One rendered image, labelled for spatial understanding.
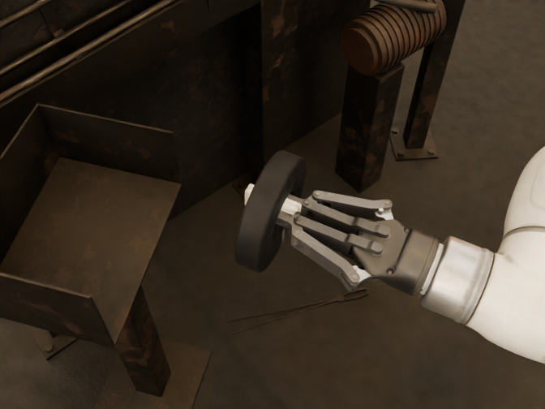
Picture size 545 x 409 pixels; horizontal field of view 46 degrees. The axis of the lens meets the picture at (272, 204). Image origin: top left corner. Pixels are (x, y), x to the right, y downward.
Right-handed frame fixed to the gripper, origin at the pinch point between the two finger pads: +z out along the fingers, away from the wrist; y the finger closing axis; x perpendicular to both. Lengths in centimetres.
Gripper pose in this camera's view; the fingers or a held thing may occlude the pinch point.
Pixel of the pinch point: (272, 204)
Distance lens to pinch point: 78.4
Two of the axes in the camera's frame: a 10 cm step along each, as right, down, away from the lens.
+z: -9.1, -3.7, 2.0
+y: 4.2, -7.3, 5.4
